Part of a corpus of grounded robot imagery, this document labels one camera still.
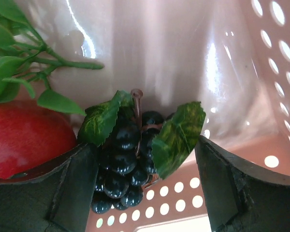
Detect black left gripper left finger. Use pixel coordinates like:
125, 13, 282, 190
0, 144, 98, 232

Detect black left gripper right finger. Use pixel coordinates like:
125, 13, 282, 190
195, 136, 290, 232

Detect red toy fruit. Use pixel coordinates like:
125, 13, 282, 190
0, 101, 77, 179

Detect dark toy grapes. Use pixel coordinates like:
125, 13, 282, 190
78, 89, 206, 214

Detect pink plastic basket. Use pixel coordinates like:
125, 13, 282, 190
17, 0, 290, 232

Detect red toy cherry bunch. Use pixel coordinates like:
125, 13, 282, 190
0, 0, 104, 115

